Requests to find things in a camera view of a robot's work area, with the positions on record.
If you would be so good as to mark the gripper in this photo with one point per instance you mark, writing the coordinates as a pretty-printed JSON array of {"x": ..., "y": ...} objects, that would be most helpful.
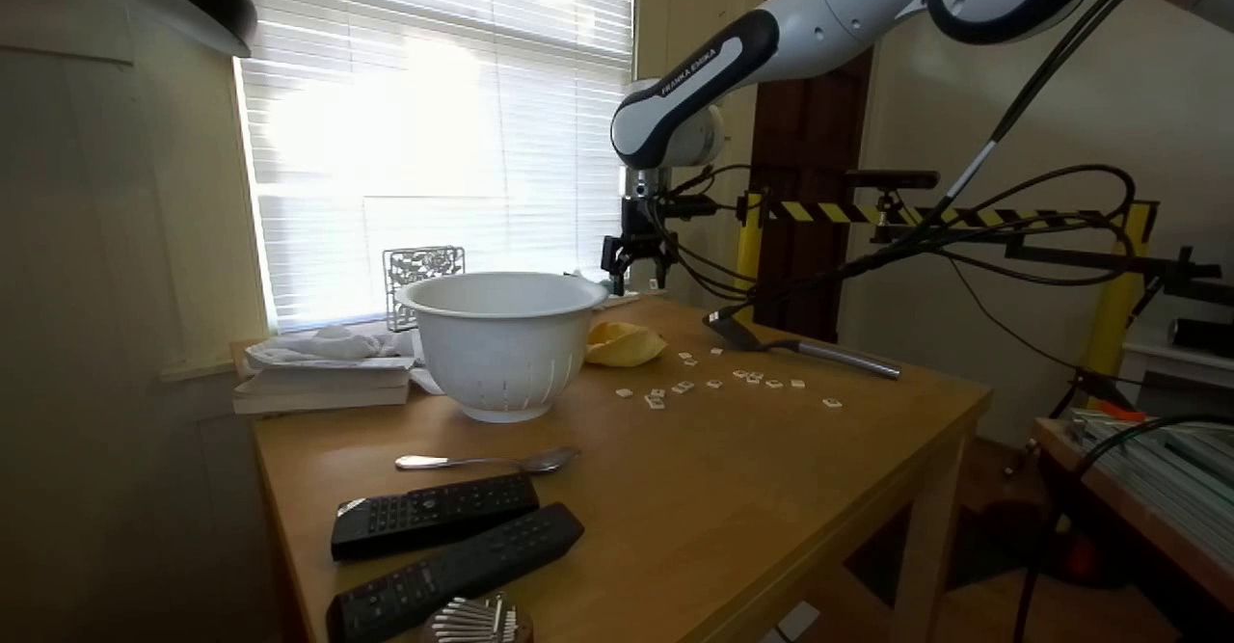
[{"x": 640, "y": 221}]

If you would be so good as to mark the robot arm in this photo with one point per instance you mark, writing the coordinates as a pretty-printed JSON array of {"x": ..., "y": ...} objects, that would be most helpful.
[{"x": 829, "y": 7}]

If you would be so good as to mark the yellow bag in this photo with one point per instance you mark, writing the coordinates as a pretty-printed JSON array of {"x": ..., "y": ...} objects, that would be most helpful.
[{"x": 625, "y": 344}]

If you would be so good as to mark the white plastic colander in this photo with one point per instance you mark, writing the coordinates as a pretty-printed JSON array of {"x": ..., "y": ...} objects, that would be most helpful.
[{"x": 501, "y": 344}]

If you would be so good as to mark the dark brown door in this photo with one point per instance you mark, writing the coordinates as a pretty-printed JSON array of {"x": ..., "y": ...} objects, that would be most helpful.
[{"x": 810, "y": 132}]

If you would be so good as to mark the silver metal spoon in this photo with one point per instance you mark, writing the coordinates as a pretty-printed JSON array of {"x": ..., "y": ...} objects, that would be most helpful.
[{"x": 540, "y": 460}]

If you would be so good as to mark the ornate metal trivet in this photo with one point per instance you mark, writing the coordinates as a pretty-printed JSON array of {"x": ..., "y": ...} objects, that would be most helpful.
[{"x": 415, "y": 267}]

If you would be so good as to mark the window blinds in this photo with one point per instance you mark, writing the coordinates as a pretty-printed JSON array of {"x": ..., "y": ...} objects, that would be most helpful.
[{"x": 434, "y": 122}]

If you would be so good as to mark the short black remote control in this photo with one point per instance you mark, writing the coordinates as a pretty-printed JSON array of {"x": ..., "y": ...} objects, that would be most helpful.
[{"x": 434, "y": 515}]

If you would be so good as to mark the white cloth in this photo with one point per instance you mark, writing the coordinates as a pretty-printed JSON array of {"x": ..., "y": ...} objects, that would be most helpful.
[{"x": 323, "y": 346}]

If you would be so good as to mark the stack of books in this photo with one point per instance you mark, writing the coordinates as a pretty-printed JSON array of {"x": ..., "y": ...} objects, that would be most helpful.
[{"x": 323, "y": 388}]

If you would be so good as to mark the long black remote control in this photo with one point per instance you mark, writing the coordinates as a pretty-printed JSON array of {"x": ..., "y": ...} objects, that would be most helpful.
[{"x": 453, "y": 571}]

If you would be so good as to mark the white box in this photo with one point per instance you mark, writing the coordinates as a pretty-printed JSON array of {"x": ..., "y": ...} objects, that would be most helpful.
[{"x": 792, "y": 622}]

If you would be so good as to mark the kalimba with metal tines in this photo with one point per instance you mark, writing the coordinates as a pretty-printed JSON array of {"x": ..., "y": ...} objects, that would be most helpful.
[{"x": 477, "y": 622}]

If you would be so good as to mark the yellow black striped barrier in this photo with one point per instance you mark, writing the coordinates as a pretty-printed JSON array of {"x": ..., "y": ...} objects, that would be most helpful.
[{"x": 1118, "y": 315}]

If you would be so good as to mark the white shelf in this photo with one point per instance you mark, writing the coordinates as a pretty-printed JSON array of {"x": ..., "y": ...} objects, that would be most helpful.
[{"x": 1171, "y": 363}]

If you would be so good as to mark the wooden side table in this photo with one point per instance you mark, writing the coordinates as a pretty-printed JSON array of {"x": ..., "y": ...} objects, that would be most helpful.
[{"x": 1138, "y": 518}]

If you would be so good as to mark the stack of papers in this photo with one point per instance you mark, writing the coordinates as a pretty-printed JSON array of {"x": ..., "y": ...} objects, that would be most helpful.
[{"x": 1171, "y": 465}]

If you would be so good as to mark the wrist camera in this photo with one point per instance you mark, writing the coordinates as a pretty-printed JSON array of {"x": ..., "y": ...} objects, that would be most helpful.
[{"x": 692, "y": 205}]

